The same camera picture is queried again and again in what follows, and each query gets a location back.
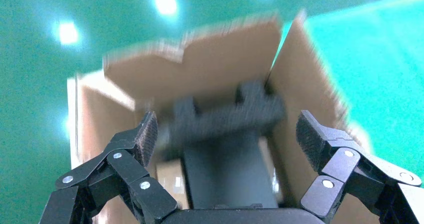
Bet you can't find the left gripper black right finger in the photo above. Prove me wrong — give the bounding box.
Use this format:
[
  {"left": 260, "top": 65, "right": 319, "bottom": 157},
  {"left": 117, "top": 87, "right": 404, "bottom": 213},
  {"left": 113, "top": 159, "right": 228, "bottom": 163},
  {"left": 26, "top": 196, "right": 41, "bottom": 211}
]
[{"left": 295, "top": 109, "right": 424, "bottom": 224}]

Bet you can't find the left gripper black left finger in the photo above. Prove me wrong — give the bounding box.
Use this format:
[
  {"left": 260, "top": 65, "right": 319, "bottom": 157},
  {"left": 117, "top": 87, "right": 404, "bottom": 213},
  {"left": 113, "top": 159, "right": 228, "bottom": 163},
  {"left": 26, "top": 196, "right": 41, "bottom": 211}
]
[{"left": 39, "top": 111, "right": 178, "bottom": 224}]

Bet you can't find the small taped cardboard box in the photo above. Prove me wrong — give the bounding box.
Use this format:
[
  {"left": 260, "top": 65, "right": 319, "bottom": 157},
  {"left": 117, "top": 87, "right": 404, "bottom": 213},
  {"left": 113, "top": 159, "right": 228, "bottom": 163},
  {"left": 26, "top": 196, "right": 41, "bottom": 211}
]
[{"left": 155, "top": 159, "right": 191, "bottom": 211}]

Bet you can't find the large open cardboard carton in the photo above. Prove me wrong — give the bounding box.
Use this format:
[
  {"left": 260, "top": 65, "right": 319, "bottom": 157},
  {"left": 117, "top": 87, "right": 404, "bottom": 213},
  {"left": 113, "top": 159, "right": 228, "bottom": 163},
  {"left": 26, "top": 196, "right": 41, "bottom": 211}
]
[{"left": 67, "top": 12, "right": 377, "bottom": 224}]

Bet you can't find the green cloth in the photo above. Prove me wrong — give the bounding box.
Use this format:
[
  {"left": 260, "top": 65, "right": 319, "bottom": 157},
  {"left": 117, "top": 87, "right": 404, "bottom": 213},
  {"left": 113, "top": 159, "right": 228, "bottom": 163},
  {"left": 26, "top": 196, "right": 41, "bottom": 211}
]
[{"left": 271, "top": 0, "right": 424, "bottom": 180}]

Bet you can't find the black foam insert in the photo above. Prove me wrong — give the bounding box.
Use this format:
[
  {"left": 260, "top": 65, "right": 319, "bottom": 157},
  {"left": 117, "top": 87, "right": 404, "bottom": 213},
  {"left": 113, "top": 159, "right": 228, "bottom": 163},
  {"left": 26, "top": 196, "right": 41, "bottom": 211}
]
[{"left": 158, "top": 80, "right": 286, "bottom": 211}]

